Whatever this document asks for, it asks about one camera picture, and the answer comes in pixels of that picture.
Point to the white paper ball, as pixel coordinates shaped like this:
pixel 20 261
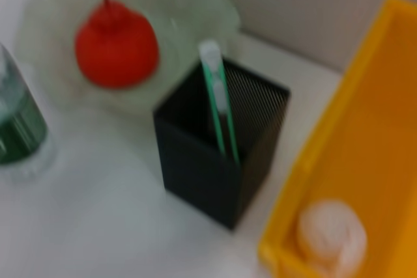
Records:
pixel 330 239

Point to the translucent glass fruit bowl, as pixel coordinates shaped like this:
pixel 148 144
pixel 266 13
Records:
pixel 182 14

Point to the red-orange fruit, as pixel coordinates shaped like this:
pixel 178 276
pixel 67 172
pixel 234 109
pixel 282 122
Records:
pixel 117 50

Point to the green label water bottle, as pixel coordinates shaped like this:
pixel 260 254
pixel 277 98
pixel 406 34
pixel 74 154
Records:
pixel 19 128

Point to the yellow plastic bin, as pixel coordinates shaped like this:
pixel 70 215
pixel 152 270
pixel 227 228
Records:
pixel 374 128

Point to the green utility knife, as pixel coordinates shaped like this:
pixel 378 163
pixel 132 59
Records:
pixel 221 121

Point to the black mesh pen holder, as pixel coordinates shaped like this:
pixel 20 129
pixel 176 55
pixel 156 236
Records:
pixel 202 180

